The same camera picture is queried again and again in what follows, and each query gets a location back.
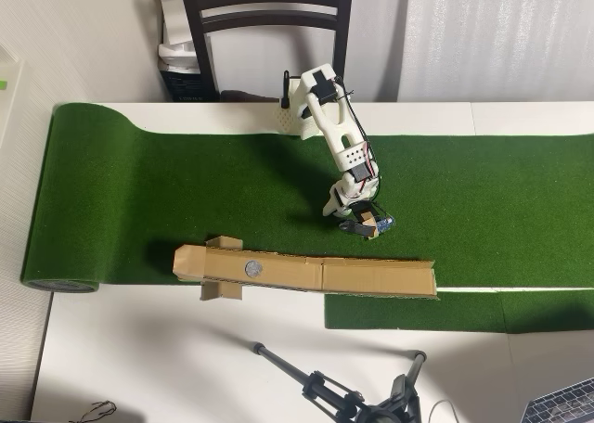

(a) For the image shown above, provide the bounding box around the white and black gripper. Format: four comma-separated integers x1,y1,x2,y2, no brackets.
322,187,380,241

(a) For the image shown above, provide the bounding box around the brown cardboard ramp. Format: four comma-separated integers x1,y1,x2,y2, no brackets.
172,235,440,302

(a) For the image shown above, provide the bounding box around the small green turf piece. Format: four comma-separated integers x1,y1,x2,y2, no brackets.
323,288,594,335

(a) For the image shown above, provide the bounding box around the long green turf mat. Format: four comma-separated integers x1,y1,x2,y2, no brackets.
20,101,594,297

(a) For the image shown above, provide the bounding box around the black tripod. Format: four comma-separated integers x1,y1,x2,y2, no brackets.
250,341,428,423

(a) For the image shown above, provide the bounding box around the black box with text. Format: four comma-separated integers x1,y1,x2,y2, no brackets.
159,65,220,103

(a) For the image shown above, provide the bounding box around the white curtain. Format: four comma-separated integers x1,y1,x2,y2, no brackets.
398,0,594,103

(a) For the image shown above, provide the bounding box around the white plastic appliance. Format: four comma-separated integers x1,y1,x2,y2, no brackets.
147,0,201,71

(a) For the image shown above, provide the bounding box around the white box with green label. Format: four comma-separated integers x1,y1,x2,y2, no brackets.
0,45,36,173

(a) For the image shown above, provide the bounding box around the thin white cable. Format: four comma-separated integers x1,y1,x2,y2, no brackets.
428,398,460,423

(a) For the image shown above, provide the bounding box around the thin black wire tangle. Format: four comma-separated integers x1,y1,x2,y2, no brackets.
78,399,118,420

